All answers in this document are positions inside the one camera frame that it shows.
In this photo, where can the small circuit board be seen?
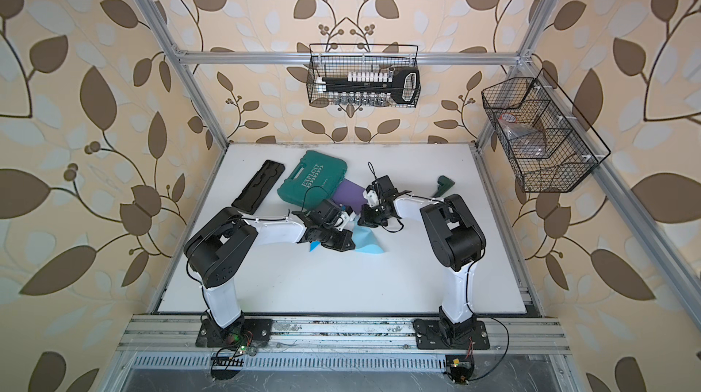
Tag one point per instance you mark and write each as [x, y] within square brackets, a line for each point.
[459, 369]
[228, 361]

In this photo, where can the aluminium frame post right rear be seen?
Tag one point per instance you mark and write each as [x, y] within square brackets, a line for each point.
[539, 14]

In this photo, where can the small circuit board left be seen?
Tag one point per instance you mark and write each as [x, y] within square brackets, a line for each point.
[228, 361]

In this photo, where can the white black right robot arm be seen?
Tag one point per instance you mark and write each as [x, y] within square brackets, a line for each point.
[457, 241]

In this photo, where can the small circuit board right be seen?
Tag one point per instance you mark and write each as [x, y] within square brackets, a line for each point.
[459, 369]

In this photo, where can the plastic bag in basket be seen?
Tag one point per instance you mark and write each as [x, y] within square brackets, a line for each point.
[524, 141]

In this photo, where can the black wire basket right wall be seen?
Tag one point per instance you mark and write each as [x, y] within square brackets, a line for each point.
[549, 143]

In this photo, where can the aluminium frame post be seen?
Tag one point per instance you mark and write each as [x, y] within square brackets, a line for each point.
[174, 54]
[539, 14]

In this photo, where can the black socket set holder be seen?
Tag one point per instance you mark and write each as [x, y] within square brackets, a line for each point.
[398, 85]

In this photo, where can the light blue square paper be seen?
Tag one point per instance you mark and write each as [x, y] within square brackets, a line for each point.
[365, 241]

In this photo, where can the black wire basket wall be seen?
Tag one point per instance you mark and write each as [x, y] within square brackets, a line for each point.
[339, 59]
[549, 143]

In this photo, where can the black foam tool tray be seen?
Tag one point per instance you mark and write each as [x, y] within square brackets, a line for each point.
[252, 196]

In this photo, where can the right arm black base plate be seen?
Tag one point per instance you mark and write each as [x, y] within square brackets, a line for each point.
[440, 334]

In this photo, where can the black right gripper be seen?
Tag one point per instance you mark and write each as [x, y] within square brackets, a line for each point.
[365, 218]

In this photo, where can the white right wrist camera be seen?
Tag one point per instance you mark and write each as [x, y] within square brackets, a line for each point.
[371, 197]

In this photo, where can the aluminium frame post left rear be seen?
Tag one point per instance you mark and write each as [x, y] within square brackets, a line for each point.
[174, 54]

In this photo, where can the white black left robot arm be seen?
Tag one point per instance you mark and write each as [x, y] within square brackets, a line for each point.
[216, 252]

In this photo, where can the green plastic tool case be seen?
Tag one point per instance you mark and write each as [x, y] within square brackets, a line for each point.
[314, 179]

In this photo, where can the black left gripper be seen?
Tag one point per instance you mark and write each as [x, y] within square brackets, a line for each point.
[342, 246]

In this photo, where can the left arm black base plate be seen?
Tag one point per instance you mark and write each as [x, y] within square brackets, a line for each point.
[242, 332]

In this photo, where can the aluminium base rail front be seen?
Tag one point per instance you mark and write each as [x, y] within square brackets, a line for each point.
[348, 334]

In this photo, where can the aluminium frame right side rail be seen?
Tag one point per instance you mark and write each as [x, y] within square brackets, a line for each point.
[664, 255]

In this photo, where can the black wire basket rear wall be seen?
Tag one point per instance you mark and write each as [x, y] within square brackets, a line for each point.
[339, 59]

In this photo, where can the purple square paper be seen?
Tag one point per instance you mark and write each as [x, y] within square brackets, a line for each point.
[350, 194]

